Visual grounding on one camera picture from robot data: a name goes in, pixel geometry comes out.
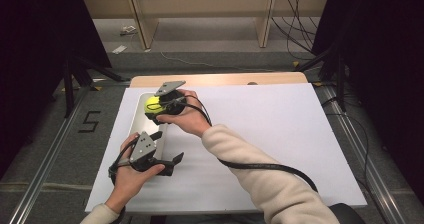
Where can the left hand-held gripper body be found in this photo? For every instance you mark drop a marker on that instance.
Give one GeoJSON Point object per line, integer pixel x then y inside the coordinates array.
{"type": "Point", "coordinates": [143, 146]}

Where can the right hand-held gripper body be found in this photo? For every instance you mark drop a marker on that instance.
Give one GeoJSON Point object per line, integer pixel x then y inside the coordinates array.
{"type": "Point", "coordinates": [170, 101]}

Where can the white oblong plastic container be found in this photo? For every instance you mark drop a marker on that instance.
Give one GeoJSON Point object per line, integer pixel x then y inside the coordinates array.
{"type": "Point", "coordinates": [146, 127]}

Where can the yellow tennis ball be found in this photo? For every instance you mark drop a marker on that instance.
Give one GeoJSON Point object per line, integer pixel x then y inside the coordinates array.
{"type": "Point", "coordinates": [154, 104]}

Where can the person's right hand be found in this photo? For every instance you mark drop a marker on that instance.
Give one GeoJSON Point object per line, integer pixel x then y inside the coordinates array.
{"type": "Point", "coordinates": [190, 117]}

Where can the person's left hand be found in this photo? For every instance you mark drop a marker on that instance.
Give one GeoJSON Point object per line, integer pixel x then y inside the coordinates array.
{"type": "Point", "coordinates": [128, 179]}

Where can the small white floor scrap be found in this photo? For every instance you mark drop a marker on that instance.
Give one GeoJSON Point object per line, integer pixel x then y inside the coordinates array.
{"type": "Point", "coordinates": [119, 49]}

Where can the small grey floor device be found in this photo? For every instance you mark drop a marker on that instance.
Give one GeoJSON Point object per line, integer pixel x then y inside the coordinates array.
{"type": "Point", "coordinates": [128, 30]}

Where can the black metal stand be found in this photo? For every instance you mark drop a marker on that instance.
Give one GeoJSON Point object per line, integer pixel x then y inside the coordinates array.
{"type": "Point", "coordinates": [340, 74]}
{"type": "Point", "coordinates": [70, 84]}

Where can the light wooden bench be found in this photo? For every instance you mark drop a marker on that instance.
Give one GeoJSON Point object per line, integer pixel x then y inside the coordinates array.
{"type": "Point", "coordinates": [200, 4]}

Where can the white foam board sheet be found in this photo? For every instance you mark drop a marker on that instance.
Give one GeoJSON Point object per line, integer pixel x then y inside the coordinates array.
{"type": "Point", "coordinates": [283, 124]}

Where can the dark curtain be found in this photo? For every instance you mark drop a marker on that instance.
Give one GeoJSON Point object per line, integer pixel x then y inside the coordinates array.
{"type": "Point", "coordinates": [36, 50]}
{"type": "Point", "coordinates": [390, 67]}

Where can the black chair seat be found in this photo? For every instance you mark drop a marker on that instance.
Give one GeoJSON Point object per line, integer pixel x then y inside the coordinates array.
{"type": "Point", "coordinates": [350, 214]}

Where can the aluminium floor rail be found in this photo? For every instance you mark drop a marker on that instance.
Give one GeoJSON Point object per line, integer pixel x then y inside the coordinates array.
{"type": "Point", "coordinates": [46, 164]}
{"type": "Point", "coordinates": [360, 144]}

